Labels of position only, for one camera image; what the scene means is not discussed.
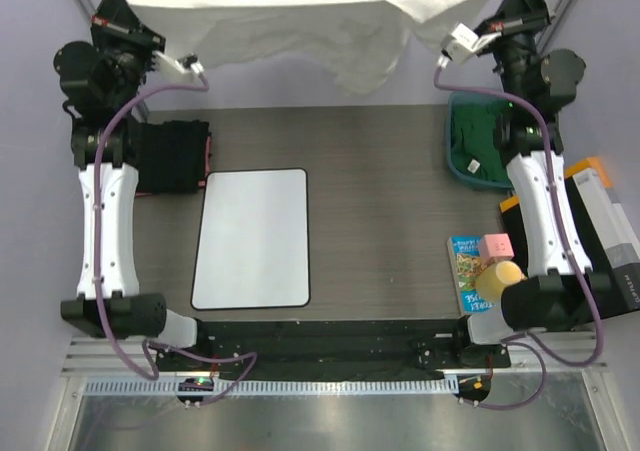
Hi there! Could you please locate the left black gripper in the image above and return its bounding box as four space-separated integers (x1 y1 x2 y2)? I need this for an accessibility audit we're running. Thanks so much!
88 0 164 114

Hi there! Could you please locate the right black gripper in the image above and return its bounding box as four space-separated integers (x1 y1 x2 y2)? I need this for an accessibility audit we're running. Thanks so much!
474 0 558 113

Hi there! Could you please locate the white t shirt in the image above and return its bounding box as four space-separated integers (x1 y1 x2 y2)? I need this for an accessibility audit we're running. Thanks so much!
125 0 489 94

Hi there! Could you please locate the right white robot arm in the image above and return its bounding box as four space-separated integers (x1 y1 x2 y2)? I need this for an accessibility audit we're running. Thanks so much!
451 0 611 366

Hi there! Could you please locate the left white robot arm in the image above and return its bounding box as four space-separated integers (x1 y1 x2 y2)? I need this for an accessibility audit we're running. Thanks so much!
53 0 213 370

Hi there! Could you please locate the teal plastic basket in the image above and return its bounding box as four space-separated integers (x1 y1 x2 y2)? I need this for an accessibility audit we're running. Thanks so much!
444 90 521 192

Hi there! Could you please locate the green t shirt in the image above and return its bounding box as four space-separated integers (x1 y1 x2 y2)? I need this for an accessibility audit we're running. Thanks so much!
449 99 516 182

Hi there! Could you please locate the pink sticky pad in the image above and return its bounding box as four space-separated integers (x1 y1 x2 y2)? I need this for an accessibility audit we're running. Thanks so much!
478 233 514 265

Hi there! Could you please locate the white folding board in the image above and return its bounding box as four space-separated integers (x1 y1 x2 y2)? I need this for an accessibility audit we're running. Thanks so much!
191 168 311 311

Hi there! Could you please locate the colourful picture book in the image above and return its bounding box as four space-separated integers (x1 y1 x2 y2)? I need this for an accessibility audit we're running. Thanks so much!
447 235 500 314

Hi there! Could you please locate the black orange box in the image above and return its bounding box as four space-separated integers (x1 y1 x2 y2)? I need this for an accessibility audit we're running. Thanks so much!
500 152 639 331

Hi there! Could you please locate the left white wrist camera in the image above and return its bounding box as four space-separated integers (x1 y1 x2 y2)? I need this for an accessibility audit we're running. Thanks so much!
152 51 204 84

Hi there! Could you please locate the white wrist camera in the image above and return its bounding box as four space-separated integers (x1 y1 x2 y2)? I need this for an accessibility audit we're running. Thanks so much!
152 51 204 84
437 23 501 68

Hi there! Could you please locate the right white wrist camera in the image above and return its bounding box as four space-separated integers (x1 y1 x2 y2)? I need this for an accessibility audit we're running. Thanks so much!
437 23 501 68

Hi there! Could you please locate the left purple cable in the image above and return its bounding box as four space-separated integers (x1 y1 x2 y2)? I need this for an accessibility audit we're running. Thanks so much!
92 65 259 406

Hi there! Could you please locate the purple cable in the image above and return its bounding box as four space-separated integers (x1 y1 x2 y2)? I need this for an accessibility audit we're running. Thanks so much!
433 65 606 410
92 65 259 406

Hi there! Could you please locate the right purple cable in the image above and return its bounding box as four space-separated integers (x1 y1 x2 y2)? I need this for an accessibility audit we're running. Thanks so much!
433 65 606 410

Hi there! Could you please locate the aluminium rail frame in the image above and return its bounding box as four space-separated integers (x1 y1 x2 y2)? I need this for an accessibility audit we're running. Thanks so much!
60 333 610 397

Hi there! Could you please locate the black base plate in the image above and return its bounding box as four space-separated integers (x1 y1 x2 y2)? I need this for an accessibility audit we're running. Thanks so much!
156 319 502 371

